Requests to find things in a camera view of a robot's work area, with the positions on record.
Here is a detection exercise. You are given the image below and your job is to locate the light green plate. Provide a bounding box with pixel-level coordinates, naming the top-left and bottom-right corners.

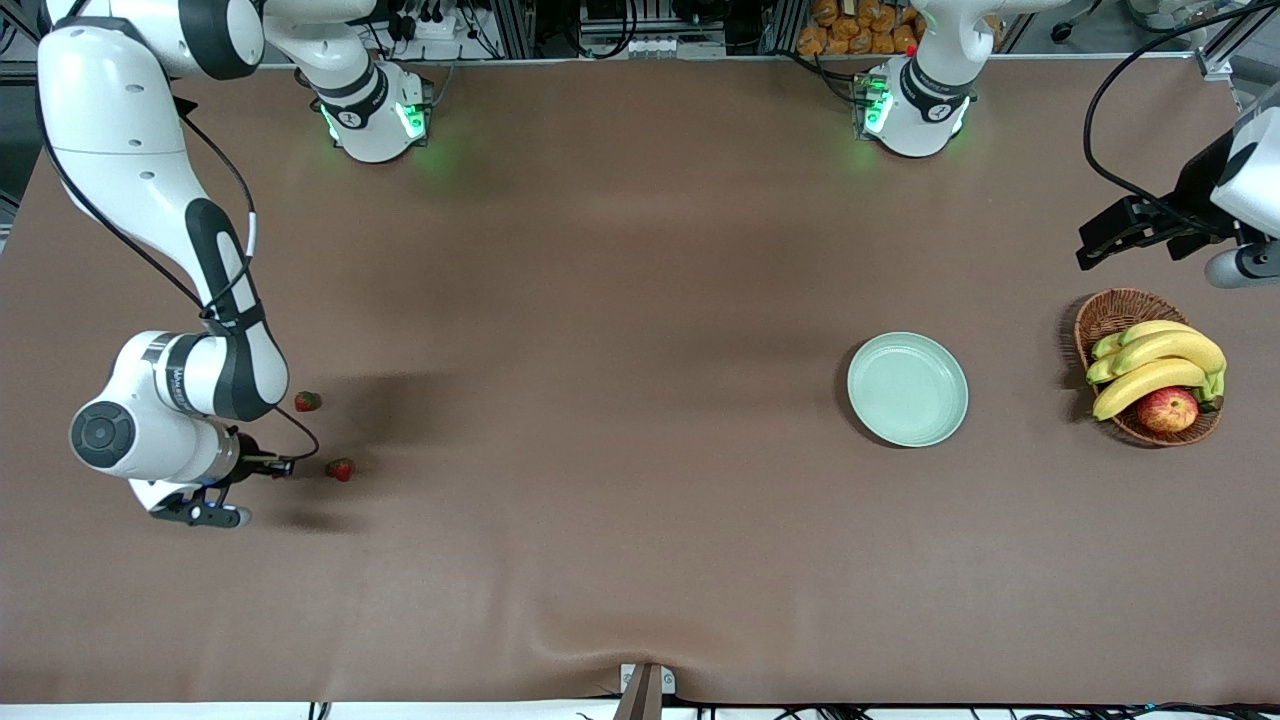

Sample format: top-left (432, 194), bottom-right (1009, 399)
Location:
top-left (847, 332), bottom-right (970, 448)

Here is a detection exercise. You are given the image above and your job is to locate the brown wicker basket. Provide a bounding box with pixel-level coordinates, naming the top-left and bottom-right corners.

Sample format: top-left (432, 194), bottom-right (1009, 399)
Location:
top-left (1074, 288), bottom-right (1223, 448)

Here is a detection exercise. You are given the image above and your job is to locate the aluminium diagonal strut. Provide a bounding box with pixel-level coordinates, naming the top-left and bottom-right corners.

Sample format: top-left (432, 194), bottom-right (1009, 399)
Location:
top-left (1197, 0), bottom-right (1264, 81)

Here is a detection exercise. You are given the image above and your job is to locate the red apple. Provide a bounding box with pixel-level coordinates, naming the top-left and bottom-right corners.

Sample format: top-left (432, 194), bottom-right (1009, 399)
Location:
top-left (1137, 387), bottom-right (1200, 434)

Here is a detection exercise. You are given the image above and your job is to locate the orange bread rolls pile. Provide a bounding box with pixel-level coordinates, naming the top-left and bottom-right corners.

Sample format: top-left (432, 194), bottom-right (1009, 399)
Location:
top-left (797, 0), bottom-right (923, 57)

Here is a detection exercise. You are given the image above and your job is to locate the brown table cover mat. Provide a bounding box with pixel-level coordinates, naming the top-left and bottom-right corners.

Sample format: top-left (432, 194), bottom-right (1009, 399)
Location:
top-left (0, 58), bottom-right (1280, 706)

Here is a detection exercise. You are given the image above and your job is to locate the white power strip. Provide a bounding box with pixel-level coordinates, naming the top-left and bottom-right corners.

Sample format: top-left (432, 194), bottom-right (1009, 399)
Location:
top-left (398, 8), bottom-right (483, 43)

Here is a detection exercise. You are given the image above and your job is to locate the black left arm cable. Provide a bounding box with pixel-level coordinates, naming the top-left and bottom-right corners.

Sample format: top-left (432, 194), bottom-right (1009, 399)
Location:
top-left (1083, 0), bottom-right (1280, 217)

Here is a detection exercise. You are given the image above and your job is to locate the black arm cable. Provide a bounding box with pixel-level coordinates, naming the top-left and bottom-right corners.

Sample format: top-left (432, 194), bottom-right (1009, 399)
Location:
top-left (1083, 0), bottom-right (1280, 217)
top-left (36, 60), bottom-right (322, 481)

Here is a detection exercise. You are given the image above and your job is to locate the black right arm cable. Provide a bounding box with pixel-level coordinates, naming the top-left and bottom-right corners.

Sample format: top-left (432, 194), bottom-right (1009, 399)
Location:
top-left (36, 60), bottom-right (322, 481)

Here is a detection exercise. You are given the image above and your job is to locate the aluminium frame post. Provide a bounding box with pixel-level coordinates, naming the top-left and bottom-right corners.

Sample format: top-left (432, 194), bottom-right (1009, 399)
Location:
top-left (765, 0), bottom-right (807, 56)
top-left (490, 0), bottom-right (537, 61)

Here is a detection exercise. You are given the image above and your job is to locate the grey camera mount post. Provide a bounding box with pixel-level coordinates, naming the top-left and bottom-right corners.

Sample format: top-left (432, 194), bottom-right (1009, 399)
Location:
top-left (613, 662), bottom-right (677, 720)

